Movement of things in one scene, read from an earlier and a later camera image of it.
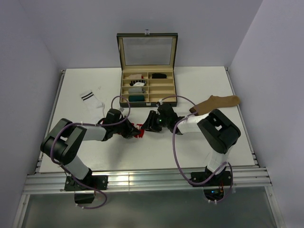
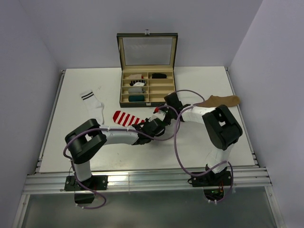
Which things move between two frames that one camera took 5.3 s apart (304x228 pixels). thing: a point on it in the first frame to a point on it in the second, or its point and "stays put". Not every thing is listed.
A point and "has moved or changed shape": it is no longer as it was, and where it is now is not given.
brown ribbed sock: x=213 y=102 stays put
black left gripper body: x=122 y=127 to x=147 y=121
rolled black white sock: x=137 y=83 stays put
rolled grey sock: x=137 y=90 stays put
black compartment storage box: x=147 y=76 stays put
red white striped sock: x=138 y=126 has moved or changed shape
